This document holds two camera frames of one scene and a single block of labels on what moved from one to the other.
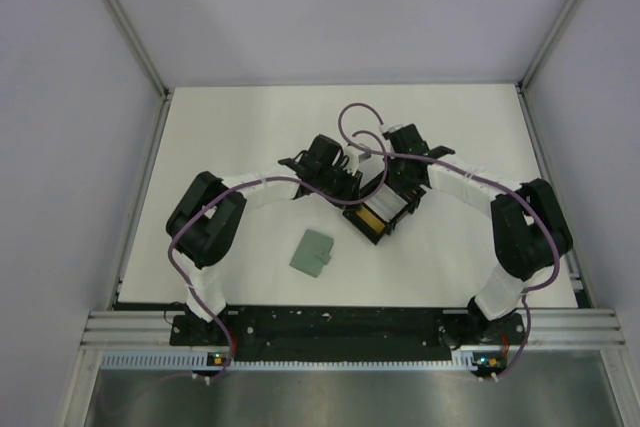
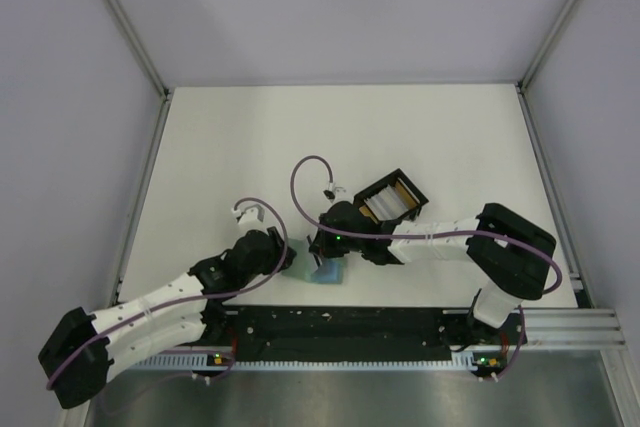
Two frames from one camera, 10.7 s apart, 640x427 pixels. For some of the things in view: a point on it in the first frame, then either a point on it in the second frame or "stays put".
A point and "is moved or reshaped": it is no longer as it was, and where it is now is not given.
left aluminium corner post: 124,20 stays put
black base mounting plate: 346,334 stays put
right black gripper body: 399,176 → 332,244
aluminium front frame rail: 122,328 stays put
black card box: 371,224 is moved or reshaped
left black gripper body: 337,181 → 270,260
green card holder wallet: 313,252 is moved or reshaped
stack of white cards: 386,203 stays put
